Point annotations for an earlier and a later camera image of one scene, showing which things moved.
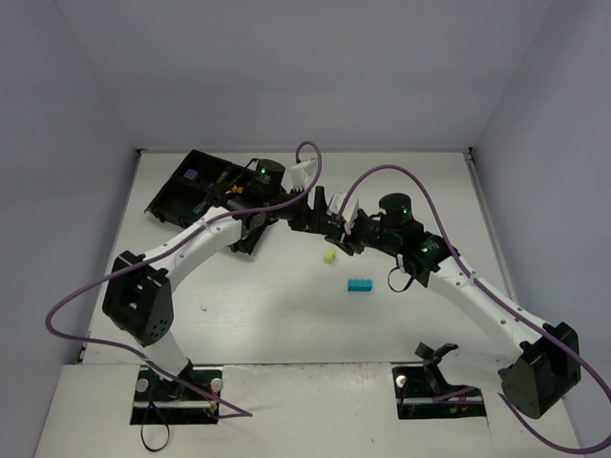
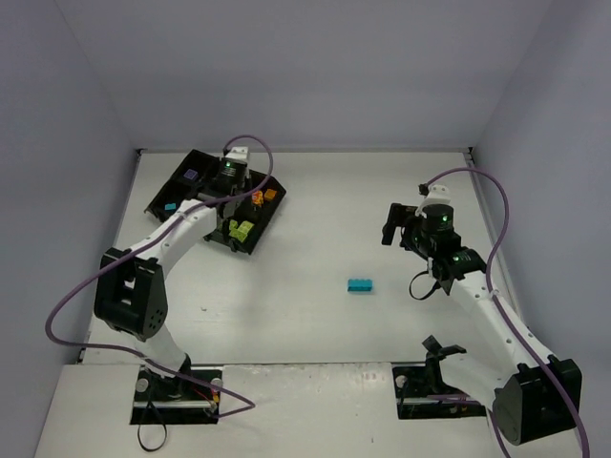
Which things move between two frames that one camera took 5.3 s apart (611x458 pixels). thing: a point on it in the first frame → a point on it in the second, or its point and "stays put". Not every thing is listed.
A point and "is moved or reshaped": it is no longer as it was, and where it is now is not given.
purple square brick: (190, 174) stays put
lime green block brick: (329, 256) is moved or reshaped
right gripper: (350, 237) → (401, 224)
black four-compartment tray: (200, 184) stays put
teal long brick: (360, 284) stays put
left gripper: (297, 218) → (228, 210)
